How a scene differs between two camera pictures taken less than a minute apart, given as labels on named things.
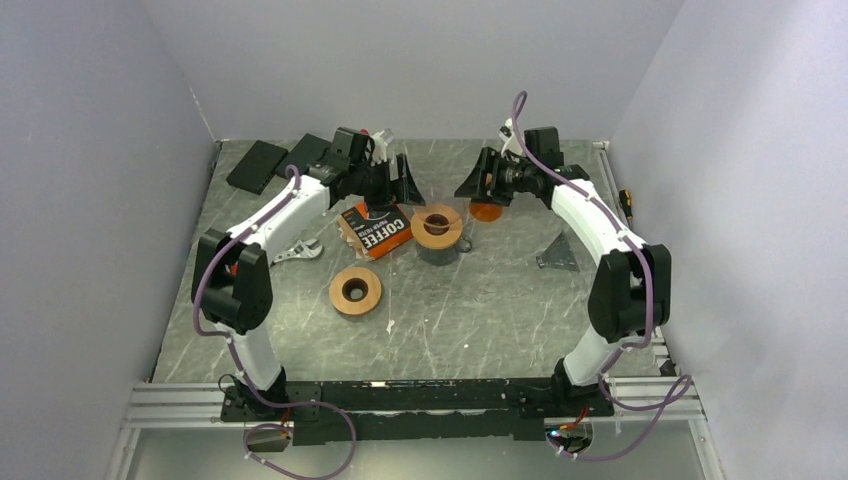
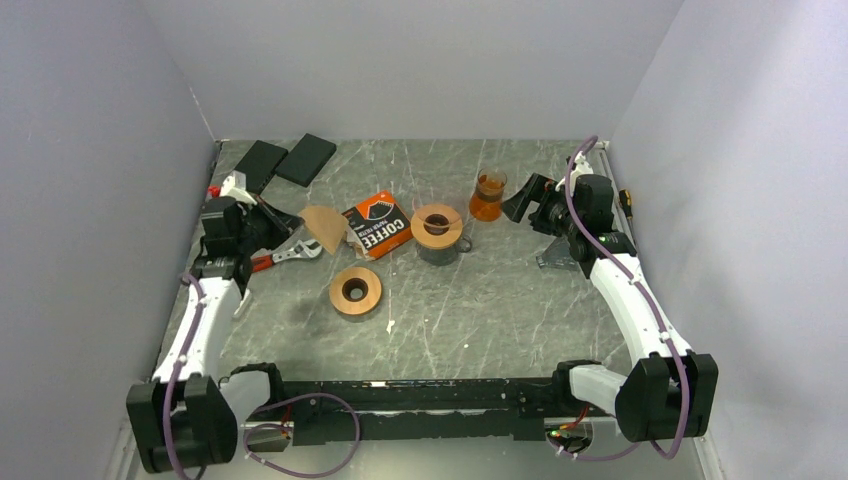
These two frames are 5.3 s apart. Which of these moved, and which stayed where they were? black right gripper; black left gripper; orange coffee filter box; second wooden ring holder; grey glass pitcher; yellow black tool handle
Moved: black right gripper; black left gripper
Stayed: second wooden ring holder; orange coffee filter box; yellow black tool handle; grey glass pitcher
